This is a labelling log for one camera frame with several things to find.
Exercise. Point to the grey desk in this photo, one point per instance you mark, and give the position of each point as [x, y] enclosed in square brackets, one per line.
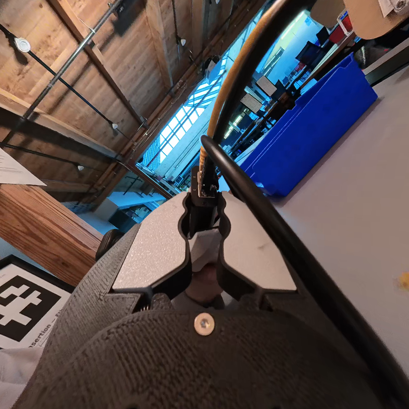
[351, 207]

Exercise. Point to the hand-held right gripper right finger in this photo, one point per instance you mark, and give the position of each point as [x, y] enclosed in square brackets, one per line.
[249, 255]

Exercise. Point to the metal conduit pipe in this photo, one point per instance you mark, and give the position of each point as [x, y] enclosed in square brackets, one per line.
[72, 59]

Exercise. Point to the person's left hand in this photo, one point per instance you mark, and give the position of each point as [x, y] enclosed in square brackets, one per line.
[206, 284]

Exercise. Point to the long black light rail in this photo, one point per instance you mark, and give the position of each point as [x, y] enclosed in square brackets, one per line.
[86, 101]

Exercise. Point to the white hanging sign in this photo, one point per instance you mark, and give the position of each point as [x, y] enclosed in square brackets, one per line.
[266, 85]
[251, 103]

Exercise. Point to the person's clothing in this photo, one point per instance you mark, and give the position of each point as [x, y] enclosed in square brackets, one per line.
[12, 377]

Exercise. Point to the black ethernet switch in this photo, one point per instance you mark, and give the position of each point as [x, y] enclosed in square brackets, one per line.
[201, 214]

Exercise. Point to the wooden post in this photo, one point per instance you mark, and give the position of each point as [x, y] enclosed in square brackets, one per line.
[41, 223]

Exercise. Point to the white paper sheet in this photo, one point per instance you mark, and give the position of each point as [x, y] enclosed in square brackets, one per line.
[16, 172]

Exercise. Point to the black framed tag sign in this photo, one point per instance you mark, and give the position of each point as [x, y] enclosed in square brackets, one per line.
[22, 303]

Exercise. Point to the black camera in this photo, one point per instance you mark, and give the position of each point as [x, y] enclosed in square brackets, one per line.
[108, 244]

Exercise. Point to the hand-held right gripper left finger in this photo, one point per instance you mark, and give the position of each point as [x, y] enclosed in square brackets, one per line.
[153, 252]

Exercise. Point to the blue storage bin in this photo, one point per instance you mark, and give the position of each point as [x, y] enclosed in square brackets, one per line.
[306, 137]

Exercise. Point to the white cabinet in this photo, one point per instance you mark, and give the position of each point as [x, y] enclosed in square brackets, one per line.
[134, 204]

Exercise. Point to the large round white spotlight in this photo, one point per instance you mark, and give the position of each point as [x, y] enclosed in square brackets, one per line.
[22, 44]

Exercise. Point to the large paned window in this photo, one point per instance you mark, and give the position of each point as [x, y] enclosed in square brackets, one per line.
[179, 127]

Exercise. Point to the tan cardboard box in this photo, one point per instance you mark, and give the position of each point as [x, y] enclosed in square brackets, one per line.
[367, 19]

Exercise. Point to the black edged table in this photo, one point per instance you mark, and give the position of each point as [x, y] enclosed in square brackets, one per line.
[389, 60]

